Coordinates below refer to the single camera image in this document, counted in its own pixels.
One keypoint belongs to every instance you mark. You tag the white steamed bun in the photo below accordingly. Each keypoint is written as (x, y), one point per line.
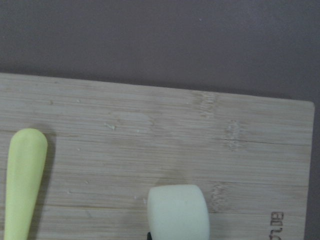
(177, 212)

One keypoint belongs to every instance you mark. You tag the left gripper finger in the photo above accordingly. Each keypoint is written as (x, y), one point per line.
(149, 236)

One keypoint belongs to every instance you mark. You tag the bamboo cutting board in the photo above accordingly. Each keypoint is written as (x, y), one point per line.
(109, 143)

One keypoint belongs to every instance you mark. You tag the yellow plastic knife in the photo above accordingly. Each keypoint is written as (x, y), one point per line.
(25, 166)

